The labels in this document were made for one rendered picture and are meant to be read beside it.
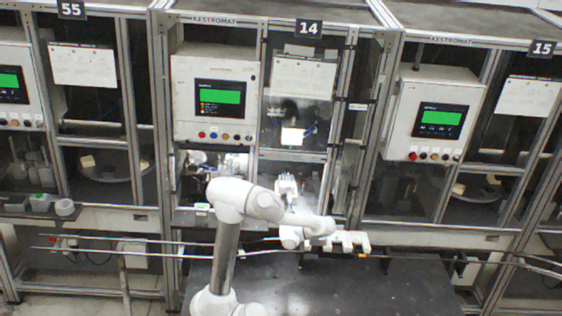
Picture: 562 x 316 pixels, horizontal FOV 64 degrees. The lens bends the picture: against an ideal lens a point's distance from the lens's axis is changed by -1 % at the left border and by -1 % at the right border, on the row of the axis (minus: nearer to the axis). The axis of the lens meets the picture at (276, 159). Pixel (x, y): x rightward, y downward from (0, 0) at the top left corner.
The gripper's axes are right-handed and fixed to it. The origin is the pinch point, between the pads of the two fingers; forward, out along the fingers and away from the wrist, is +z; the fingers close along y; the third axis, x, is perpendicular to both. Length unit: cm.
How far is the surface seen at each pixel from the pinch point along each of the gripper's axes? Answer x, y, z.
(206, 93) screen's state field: 46, 66, -10
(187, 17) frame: 55, 100, -7
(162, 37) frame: 66, 91, -7
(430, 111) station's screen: -64, 65, -10
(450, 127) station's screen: -77, 57, -10
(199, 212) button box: 48, 0, -20
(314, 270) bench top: -17.6, -32.7, -25.6
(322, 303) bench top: -20, -33, -49
